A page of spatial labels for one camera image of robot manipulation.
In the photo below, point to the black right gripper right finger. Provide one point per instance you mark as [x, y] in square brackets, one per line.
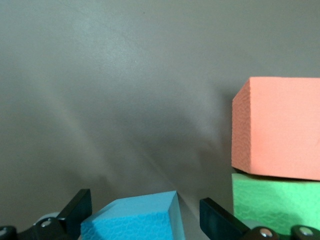
[220, 222]

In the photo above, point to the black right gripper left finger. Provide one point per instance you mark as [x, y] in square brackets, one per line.
[70, 220]

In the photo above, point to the brown table cover sheet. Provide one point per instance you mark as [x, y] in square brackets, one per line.
[100, 100]

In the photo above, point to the light cyan foam cube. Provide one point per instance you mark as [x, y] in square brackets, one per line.
[130, 220]

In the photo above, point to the orange foam cube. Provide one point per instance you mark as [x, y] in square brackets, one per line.
[275, 125]

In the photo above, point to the green foam cube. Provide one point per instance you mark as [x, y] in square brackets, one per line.
[270, 200]

